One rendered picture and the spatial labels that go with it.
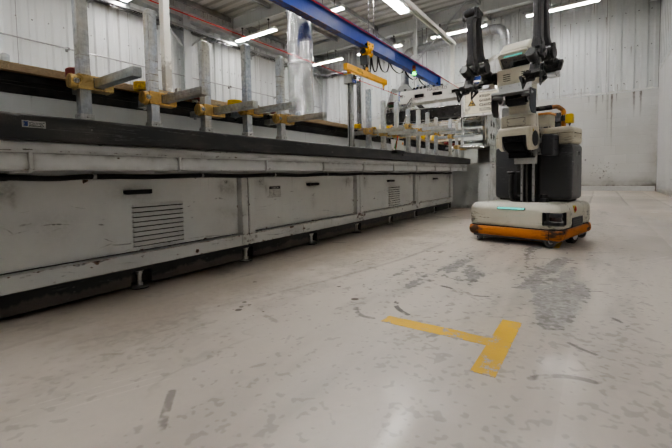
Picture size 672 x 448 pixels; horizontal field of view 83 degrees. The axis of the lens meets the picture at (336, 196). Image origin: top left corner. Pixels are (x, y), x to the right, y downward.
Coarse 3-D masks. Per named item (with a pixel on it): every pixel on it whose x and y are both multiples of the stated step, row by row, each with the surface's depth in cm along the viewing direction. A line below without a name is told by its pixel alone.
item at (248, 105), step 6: (246, 102) 161; (252, 102) 159; (216, 108) 172; (222, 108) 170; (228, 108) 168; (234, 108) 166; (240, 108) 163; (246, 108) 161; (252, 108) 162; (192, 114) 182
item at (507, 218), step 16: (480, 208) 276; (496, 208) 267; (512, 208) 258; (528, 208) 252; (544, 208) 245; (560, 208) 240; (576, 208) 255; (480, 224) 277; (496, 224) 268; (512, 224) 260; (528, 224) 252; (544, 224) 245; (560, 224) 239; (576, 224) 258; (528, 240) 255; (560, 240) 239
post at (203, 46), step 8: (200, 48) 170; (208, 48) 172; (200, 56) 170; (208, 56) 172; (200, 64) 171; (208, 64) 172; (200, 72) 171; (208, 72) 172; (200, 80) 171; (208, 80) 172; (208, 88) 172; (208, 96) 172; (208, 120) 172
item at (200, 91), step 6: (186, 90) 144; (192, 90) 141; (198, 90) 139; (204, 90) 139; (162, 96) 153; (168, 96) 150; (174, 96) 148; (180, 96) 146; (186, 96) 144; (192, 96) 143; (198, 96) 143; (138, 102) 163; (162, 102) 153; (168, 102) 153; (174, 102) 153; (144, 108) 163
